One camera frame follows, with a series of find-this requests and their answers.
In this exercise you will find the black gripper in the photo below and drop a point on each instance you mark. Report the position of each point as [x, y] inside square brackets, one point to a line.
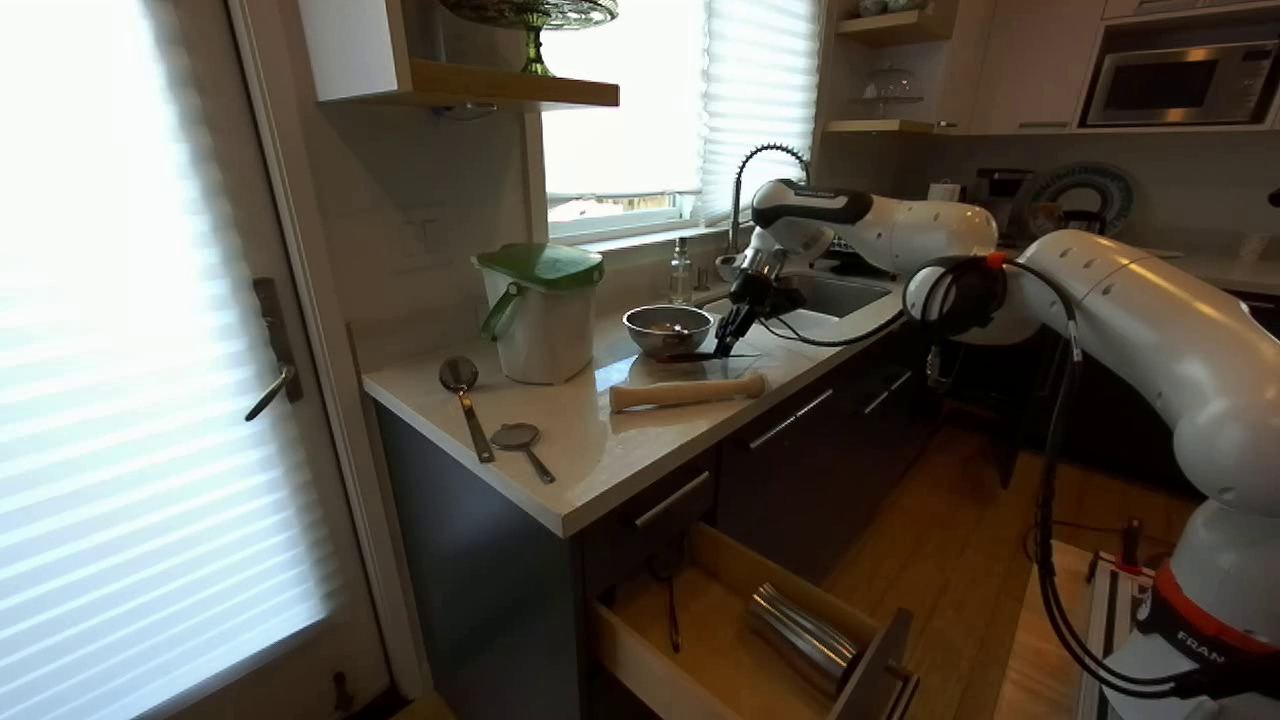
[765, 290]

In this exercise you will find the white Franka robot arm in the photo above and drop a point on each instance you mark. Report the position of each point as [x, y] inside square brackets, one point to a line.
[1134, 323]

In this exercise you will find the silver metal bowl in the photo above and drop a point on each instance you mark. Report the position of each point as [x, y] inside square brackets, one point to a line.
[667, 330]

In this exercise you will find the clear soap dispenser bottle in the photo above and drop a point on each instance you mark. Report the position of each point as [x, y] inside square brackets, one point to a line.
[681, 274]

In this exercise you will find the white kitchen sink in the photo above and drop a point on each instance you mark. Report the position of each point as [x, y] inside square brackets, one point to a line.
[841, 297]

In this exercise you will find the chrome arched kitchen faucet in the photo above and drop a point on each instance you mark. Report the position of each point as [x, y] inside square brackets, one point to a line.
[737, 187]

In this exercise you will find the white bin with green lid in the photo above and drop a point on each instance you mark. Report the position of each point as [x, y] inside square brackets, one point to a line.
[544, 326]

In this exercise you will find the small metal strainer spoon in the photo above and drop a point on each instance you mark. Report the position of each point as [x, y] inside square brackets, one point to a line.
[518, 434]

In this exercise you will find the white window blind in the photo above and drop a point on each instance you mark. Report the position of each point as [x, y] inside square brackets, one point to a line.
[667, 95]

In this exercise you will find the dark coffee maker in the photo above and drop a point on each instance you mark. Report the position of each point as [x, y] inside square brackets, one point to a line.
[996, 195]

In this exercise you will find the silver metal utensils in drawer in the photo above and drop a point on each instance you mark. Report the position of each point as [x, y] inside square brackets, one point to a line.
[803, 632]

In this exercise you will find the open wooden drawer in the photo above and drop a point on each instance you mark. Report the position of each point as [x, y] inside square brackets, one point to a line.
[704, 641]

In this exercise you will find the green glass cake stand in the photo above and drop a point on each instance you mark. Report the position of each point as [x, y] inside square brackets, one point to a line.
[535, 15]

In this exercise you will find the wooden robot mounting platform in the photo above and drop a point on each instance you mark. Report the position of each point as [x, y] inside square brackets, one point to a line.
[1044, 641]

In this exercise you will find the silver microwave oven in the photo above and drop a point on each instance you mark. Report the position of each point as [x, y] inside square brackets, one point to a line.
[1175, 87]

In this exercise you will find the wooden wall shelf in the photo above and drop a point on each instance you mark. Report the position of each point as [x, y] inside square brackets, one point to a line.
[505, 87]

